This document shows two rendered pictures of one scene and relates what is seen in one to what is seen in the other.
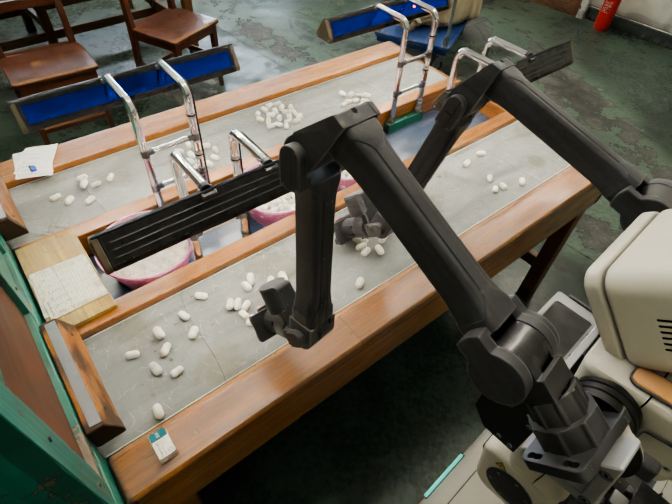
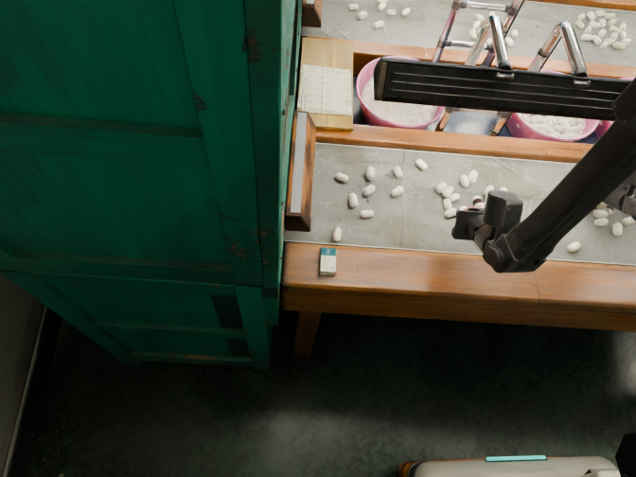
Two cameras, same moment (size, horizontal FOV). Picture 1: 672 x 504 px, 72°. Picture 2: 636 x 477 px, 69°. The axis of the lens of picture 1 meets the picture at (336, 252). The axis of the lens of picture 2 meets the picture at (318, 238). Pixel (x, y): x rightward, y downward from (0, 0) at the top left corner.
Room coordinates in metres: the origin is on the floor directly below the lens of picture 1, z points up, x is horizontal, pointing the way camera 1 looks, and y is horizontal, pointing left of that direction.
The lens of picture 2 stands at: (-0.06, 0.09, 1.72)
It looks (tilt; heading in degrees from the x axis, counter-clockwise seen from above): 63 degrees down; 35
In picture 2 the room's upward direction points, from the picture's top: 10 degrees clockwise
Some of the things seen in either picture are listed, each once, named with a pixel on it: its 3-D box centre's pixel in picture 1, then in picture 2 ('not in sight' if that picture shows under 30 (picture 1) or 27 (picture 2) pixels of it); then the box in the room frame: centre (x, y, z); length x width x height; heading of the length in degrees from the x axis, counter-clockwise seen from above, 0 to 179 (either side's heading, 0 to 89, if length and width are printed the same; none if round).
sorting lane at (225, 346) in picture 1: (383, 233); (632, 216); (1.01, -0.14, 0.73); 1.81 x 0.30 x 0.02; 132
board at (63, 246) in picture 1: (64, 277); (326, 81); (0.71, 0.70, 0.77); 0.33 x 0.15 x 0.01; 42
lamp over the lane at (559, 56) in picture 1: (511, 73); not in sight; (1.41, -0.50, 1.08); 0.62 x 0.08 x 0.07; 132
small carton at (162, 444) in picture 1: (162, 444); (327, 261); (0.32, 0.32, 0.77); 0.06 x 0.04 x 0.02; 42
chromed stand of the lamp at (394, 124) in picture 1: (397, 66); not in sight; (1.77, -0.18, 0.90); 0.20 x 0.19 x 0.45; 132
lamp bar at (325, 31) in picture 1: (389, 11); not in sight; (1.83, -0.13, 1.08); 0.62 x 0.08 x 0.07; 132
